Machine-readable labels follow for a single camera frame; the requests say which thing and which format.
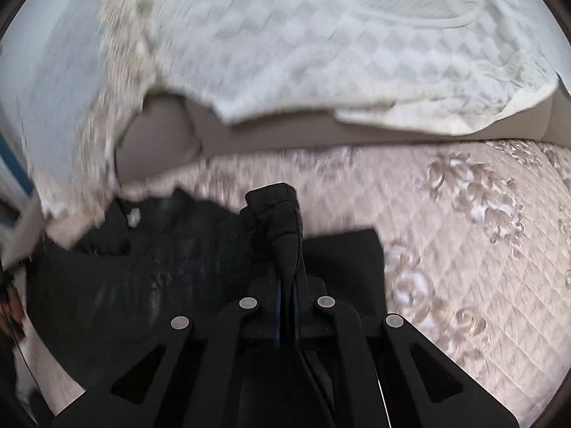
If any grey-brown sofa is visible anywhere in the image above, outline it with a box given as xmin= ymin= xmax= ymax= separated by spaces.
xmin=113 ymin=85 xmax=558 ymax=183

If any black leather jacket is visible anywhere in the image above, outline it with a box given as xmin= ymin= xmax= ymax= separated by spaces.
xmin=24 ymin=182 xmax=389 ymax=428

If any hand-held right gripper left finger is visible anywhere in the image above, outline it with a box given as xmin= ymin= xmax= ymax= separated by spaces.
xmin=51 ymin=276 xmax=286 ymax=428

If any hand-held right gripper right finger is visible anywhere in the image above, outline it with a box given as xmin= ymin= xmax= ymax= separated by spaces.
xmin=285 ymin=276 xmax=520 ymax=428

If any beige quilted floral sofa cover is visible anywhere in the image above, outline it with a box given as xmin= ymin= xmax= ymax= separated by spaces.
xmin=45 ymin=138 xmax=571 ymax=411

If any blue and white striped cloth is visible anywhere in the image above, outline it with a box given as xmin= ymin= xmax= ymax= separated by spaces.
xmin=0 ymin=136 xmax=39 ymax=268

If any white quilted cover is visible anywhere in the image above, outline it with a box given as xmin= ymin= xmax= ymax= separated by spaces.
xmin=102 ymin=0 xmax=563 ymax=137

